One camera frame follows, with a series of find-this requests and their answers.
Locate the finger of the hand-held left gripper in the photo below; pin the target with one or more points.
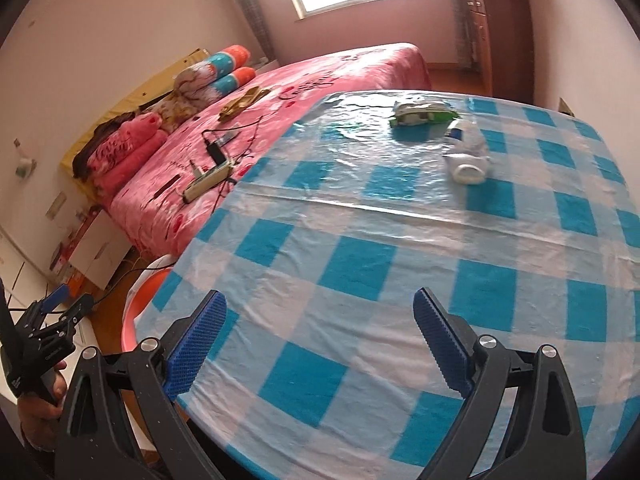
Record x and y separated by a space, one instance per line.
70 317
50 302

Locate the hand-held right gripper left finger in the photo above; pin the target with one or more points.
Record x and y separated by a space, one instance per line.
192 350

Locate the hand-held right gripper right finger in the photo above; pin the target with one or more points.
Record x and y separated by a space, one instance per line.
445 350

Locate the red bin with white bag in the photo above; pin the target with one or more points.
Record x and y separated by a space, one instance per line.
131 332

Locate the person's left hand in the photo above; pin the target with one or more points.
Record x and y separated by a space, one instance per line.
42 422

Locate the orange printed box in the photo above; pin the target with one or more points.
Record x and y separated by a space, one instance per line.
70 270

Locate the white cardboard box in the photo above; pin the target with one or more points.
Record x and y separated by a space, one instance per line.
100 247

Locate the blue checked tablecloth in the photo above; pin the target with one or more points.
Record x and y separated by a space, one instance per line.
350 220

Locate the white power strip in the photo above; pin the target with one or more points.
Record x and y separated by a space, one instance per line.
207 182

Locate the pink folded blanket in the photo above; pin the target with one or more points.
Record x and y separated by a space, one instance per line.
125 150

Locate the crumpled clear plastic bottle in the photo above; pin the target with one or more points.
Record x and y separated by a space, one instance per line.
467 170

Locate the black charger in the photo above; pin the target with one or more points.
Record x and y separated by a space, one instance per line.
216 150

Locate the green and white packet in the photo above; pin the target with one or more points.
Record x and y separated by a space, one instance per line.
425 112

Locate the yellow headboard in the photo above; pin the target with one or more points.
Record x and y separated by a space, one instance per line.
150 80

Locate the brown cloth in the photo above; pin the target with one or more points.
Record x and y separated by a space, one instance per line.
242 102

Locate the rolled colourful pillows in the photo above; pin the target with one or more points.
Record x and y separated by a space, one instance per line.
192 87

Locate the bed with pink bedspread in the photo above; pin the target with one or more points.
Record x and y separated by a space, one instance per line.
325 70

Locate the brown wooden wardrobe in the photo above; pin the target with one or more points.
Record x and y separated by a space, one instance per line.
505 35

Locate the grey striped curtain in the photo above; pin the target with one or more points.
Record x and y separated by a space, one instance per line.
250 10

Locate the brass wall socket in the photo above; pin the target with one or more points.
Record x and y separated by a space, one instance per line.
566 106

